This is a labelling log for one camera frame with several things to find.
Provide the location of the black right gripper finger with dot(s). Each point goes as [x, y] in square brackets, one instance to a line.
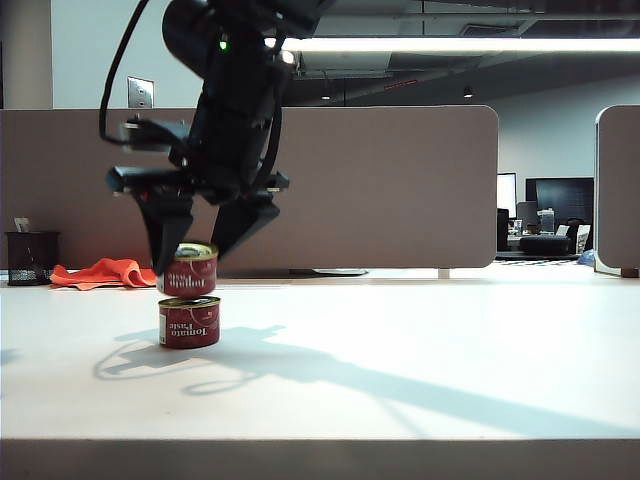
[245, 222]
[167, 225]

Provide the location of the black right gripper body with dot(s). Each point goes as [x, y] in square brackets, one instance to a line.
[227, 150]

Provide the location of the red tomato paste can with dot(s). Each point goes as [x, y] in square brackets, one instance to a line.
[192, 275]
[190, 325]

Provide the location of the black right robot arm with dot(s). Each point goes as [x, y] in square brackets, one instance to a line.
[210, 30]

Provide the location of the orange cloth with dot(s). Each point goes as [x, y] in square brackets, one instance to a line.
[110, 272]

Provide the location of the brown desk partition panel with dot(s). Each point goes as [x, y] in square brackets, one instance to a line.
[375, 190]

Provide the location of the black mesh pen holder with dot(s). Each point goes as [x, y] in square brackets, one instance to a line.
[31, 260]

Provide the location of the long ceiling light strip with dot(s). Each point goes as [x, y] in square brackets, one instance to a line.
[450, 44]

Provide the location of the black round ottoman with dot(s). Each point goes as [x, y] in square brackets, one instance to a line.
[545, 245]

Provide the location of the large black screen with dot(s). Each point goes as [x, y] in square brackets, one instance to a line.
[562, 197]

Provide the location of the blue bag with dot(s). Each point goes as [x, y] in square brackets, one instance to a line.
[586, 257]

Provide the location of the grey desk partition panel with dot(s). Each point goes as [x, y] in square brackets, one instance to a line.
[620, 190]

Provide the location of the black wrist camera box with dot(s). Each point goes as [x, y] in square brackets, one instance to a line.
[150, 133]

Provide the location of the silver wall outlet plate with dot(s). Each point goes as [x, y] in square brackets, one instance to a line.
[140, 92]

